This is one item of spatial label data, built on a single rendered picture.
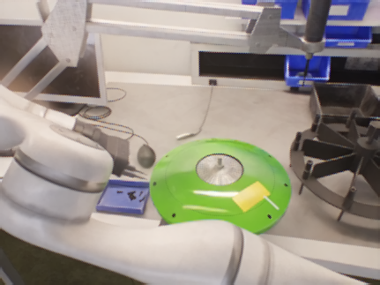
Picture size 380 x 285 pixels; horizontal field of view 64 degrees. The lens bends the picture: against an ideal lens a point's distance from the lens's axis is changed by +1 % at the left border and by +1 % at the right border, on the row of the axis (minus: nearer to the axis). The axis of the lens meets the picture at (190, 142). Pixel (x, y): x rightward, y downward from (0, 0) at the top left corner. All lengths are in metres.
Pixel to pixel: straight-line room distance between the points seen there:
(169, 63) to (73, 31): 0.95
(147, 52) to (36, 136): 1.30
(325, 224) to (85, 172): 0.66
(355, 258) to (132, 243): 0.59
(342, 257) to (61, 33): 0.76
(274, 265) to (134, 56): 1.39
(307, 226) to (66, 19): 0.70
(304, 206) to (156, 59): 1.03
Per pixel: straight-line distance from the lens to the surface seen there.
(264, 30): 0.65
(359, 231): 0.86
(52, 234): 0.31
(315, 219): 0.85
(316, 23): 0.69
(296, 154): 0.90
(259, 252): 0.33
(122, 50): 1.62
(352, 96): 1.32
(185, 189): 0.63
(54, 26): 0.67
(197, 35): 0.63
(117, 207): 0.83
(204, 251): 0.31
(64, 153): 0.29
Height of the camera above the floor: 1.53
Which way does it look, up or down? 37 degrees down
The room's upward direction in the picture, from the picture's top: 2 degrees counter-clockwise
